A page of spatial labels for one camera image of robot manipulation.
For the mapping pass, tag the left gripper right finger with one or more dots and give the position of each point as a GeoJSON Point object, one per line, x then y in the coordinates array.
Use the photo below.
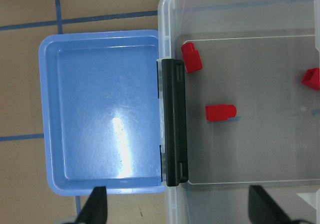
{"type": "Point", "coordinates": [263, 209]}

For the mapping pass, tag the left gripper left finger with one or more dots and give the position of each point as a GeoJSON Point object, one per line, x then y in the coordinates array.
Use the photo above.
{"type": "Point", "coordinates": [95, 208]}

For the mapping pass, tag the red block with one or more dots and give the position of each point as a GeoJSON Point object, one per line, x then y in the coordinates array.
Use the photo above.
{"type": "Point", "coordinates": [191, 58]}
{"type": "Point", "coordinates": [222, 112]}
{"type": "Point", "coordinates": [312, 78]}

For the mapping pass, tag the clear ribbed box lid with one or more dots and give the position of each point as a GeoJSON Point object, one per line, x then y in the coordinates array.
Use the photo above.
{"type": "Point", "coordinates": [317, 23]}

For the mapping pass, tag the clear plastic storage box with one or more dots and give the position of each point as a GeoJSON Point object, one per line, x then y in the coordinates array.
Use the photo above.
{"type": "Point", "coordinates": [254, 54]}

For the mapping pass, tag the blue plastic tray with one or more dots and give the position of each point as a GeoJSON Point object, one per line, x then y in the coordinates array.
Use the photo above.
{"type": "Point", "coordinates": [100, 111]}

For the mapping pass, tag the black box latch handle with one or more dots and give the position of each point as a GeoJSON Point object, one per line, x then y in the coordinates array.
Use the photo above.
{"type": "Point", "coordinates": [171, 78]}

